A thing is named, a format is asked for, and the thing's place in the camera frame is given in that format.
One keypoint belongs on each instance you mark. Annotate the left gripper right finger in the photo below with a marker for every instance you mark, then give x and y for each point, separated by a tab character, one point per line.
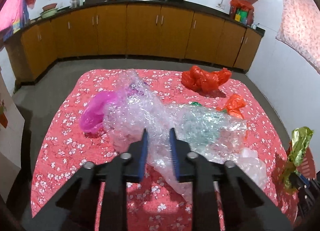
244	205

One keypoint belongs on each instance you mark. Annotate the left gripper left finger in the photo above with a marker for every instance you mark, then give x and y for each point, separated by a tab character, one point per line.
95	190

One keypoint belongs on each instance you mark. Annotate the clear bubble wrap sheet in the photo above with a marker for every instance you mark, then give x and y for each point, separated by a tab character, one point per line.
213	134

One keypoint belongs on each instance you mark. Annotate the shiny green gold foil wrapper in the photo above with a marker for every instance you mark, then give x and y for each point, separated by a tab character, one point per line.
300	140

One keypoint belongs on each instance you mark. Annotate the magenta plastic bag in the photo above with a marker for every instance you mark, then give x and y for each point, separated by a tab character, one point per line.
91	120

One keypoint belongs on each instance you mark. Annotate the large red plastic bag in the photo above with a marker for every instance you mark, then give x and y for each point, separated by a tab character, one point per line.
199	80

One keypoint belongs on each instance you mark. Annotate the brown lower kitchen cabinets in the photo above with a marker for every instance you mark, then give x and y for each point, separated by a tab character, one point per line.
162	28

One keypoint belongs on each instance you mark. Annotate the red plastic basin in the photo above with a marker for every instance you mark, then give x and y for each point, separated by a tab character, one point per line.
307	167

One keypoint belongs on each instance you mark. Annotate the clear white plastic bag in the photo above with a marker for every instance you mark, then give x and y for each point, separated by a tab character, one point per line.
255	168

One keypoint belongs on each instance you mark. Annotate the pink floral tablecloth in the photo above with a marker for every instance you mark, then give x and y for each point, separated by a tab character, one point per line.
152	204

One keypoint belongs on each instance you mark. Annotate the green plastic bag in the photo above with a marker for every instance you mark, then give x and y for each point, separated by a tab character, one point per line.
195	104

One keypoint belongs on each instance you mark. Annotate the small orange plastic bag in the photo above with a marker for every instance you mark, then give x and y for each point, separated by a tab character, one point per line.
233	105

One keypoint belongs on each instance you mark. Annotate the flower sticker white cabinet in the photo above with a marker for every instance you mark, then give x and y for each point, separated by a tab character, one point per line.
12	124

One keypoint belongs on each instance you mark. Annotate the pink hanging floral cloth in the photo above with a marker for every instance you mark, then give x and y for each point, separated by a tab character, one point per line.
299	29

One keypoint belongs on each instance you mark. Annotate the stacked bowls on counter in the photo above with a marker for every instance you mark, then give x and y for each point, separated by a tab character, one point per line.
49	10

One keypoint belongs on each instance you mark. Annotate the pink window curtain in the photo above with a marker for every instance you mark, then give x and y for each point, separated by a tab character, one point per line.
11	11

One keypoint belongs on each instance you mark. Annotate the clear jars on counter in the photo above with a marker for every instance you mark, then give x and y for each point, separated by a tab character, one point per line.
76	3

